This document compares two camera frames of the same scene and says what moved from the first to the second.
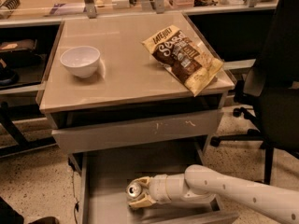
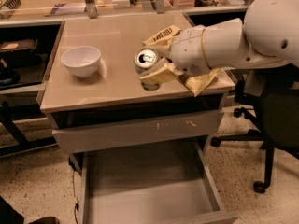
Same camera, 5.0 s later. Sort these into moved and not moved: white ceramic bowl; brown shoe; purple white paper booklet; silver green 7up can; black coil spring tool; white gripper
Moved: white gripper; silver green 7up can
Not moved: purple white paper booklet; white ceramic bowl; brown shoe; black coil spring tool
